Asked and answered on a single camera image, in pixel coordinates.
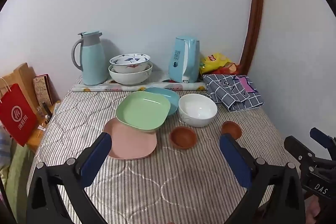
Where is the light blue electric kettle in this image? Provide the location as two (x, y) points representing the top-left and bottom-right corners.
(168, 36), (200, 83)

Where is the red paper bag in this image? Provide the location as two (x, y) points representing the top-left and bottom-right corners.
(0, 77), (38, 147)

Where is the striped quilted cover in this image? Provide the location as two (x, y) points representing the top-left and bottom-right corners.
(26, 70), (302, 224)

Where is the red chip bag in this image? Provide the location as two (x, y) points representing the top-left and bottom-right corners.
(223, 63), (240, 75)

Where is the green cloth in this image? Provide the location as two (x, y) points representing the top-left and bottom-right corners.
(5, 142), (35, 215)

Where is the rolled floral plastic sheet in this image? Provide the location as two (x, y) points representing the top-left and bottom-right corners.
(71, 81), (208, 92)

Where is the wooden side stool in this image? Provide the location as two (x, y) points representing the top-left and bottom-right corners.
(26, 100), (62, 148)

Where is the plain white bowl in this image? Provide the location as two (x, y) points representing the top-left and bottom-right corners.
(178, 93), (218, 127)

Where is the small brown bowl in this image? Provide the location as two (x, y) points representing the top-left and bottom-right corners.
(169, 126), (197, 150)
(221, 121), (242, 139)

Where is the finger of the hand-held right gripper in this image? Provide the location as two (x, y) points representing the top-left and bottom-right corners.
(309, 127), (336, 155)
(284, 135), (316, 162)

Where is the brown wooden door frame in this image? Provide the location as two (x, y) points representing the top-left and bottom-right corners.
(239, 0), (264, 73)

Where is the pink square plate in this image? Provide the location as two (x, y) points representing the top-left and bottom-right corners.
(103, 118), (158, 161)

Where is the blue square plate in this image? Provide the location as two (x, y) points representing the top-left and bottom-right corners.
(144, 87), (181, 116)

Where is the brown paper bag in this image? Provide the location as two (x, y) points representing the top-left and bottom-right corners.
(0, 63), (40, 115)

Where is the white bowl with grey scrolls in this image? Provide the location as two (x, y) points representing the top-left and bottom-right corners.
(108, 63), (153, 85)

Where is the patterned brown box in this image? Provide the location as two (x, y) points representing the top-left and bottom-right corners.
(33, 73), (54, 109)

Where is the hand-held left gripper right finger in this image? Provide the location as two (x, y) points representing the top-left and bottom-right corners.
(219, 134), (306, 224)

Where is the green square plate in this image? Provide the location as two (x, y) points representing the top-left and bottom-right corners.
(115, 91), (171, 132)

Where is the white bowl with red-blue pattern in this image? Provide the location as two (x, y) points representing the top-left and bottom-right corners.
(109, 54), (151, 74)

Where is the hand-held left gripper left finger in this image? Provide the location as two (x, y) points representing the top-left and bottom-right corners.
(26, 132), (113, 224)

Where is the yellow chip bag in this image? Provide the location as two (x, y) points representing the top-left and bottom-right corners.
(199, 53), (233, 75)

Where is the grey checkered cloth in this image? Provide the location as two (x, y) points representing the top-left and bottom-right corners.
(203, 74), (264, 112)

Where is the light blue thermos jug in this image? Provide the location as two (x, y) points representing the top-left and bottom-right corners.
(72, 31), (108, 86)

